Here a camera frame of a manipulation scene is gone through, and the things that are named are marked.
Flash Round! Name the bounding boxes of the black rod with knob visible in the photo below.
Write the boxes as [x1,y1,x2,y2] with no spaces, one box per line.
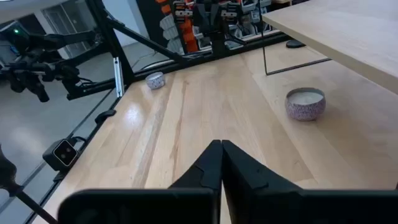
[0,144,59,224]

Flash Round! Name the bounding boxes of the black rack with orange parts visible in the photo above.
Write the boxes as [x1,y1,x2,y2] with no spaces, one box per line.
[136,0,293,56]

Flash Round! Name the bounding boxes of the blue speckled candle tin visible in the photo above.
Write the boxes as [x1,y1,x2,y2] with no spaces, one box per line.
[145,72,166,90]

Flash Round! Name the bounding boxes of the wooden shelf with black legs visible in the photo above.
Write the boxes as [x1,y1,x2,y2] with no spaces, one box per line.
[257,0,398,96]

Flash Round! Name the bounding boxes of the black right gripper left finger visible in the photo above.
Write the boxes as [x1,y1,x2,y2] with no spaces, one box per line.
[57,139,223,224]

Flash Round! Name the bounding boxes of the small camera in black mount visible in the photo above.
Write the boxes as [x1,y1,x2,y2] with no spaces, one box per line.
[42,138,79,183]

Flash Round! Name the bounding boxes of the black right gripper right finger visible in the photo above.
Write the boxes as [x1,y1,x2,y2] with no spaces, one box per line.
[222,139,398,224]

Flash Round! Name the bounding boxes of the black table clamp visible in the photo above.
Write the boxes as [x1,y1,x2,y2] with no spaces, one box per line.
[94,108,118,124]

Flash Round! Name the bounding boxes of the pink patterned candle tin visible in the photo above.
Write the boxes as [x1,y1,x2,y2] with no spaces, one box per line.
[285,87,326,122]

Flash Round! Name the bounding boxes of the silver aluminium bracket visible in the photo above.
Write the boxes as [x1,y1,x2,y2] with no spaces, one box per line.
[113,57,125,98]

